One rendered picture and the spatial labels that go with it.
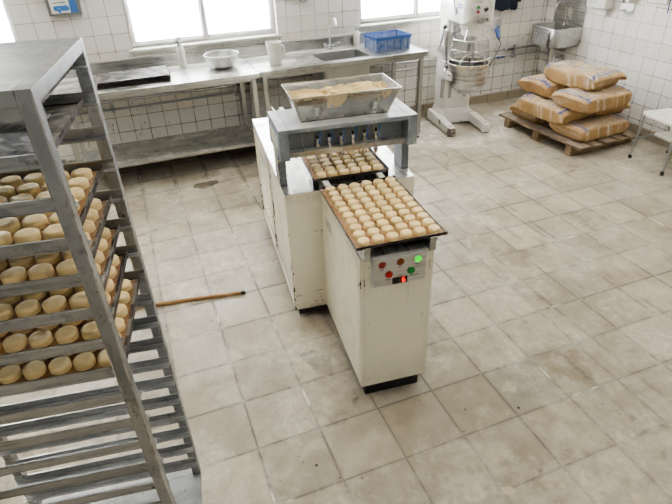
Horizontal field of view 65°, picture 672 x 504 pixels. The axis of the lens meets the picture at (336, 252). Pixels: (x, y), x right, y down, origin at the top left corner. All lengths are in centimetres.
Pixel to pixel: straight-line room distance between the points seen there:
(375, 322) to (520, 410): 85
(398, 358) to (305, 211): 90
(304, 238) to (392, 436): 111
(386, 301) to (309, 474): 82
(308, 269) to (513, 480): 147
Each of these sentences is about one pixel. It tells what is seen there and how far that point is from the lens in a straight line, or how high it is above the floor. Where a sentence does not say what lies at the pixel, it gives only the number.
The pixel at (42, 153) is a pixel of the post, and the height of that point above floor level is 171.
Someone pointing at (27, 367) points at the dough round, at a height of 115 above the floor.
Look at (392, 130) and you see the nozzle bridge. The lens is 288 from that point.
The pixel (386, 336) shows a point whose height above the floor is 38.
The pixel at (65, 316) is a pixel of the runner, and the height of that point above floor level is 132.
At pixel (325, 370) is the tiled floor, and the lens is 290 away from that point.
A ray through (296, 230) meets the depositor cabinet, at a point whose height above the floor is 62.
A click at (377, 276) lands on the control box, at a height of 76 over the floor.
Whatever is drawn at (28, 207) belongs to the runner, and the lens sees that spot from 119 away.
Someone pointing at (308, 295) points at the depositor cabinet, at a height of 18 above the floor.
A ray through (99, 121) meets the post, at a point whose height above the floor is 162.
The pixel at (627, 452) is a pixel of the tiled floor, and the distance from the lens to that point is 281.
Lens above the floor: 205
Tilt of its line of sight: 32 degrees down
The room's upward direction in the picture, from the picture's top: 2 degrees counter-clockwise
